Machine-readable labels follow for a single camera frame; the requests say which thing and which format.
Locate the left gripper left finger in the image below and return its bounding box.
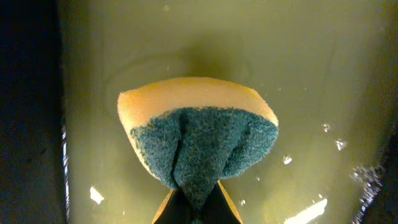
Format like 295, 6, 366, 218
152, 189, 192, 224

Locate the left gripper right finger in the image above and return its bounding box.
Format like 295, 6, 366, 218
201, 181, 243, 224

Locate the green yellow sponge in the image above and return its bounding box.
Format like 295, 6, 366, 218
118, 77, 279, 210

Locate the dark green tray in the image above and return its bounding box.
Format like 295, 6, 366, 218
1, 1, 397, 223

